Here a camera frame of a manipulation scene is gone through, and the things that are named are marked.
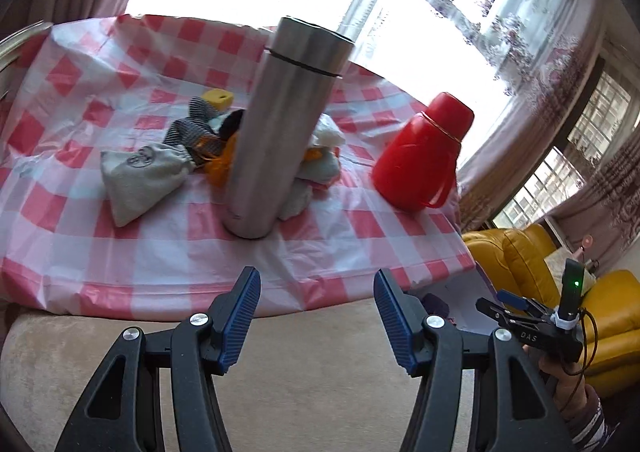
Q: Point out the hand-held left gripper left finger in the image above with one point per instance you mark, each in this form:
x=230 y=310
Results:
x=240 y=322

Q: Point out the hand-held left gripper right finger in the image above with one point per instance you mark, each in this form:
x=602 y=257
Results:
x=395 y=322

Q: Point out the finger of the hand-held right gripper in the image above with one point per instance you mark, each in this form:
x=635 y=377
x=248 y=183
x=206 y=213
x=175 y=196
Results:
x=517 y=301
x=495 y=312

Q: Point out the pale green cloth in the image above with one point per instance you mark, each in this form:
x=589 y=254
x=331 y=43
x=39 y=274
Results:
x=317 y=172

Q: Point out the black cloth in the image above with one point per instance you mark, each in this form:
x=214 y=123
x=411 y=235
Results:
x=231 y=125

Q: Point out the white cloth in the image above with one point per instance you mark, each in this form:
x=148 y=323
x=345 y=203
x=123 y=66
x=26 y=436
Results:
x=327 y=132

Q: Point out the grey striped sock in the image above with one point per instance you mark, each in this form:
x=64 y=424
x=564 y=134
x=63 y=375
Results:
x=192 y=125

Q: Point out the yellow sponge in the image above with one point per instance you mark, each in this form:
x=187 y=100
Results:
x=217 y=99

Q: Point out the person's right forearm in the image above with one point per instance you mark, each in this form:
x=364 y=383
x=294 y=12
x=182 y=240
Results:
x=592 y=424

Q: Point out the person's right hand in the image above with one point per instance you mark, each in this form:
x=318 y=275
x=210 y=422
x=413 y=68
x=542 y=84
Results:
x=567 y=389

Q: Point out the yellow leather sofa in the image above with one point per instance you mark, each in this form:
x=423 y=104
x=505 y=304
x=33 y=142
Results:
x=520 y=257

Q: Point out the pale sofa cushion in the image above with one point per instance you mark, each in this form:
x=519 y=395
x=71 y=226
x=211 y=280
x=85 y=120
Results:
x=562 y=267

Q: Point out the beige plush sofa cover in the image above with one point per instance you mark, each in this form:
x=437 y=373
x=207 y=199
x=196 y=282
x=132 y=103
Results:
x=310 y=382

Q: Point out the red white checkered tablecloth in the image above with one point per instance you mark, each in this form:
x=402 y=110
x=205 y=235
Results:
x=150 y=242

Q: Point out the beige embroidered curtain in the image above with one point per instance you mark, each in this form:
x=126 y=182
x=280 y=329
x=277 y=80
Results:
x=610 y=192

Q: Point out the red plastic thermos jug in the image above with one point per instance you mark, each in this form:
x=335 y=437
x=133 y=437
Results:
x=415 y=157

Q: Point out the stainless steel thermos flask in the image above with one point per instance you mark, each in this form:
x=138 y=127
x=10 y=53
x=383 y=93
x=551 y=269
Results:
x=280 y=132

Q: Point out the gridded window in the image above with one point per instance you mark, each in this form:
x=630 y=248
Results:
x=595 y=117

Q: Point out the cream carved furniture panel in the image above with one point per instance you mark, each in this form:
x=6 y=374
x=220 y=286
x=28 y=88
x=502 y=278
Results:
x=20 y=40

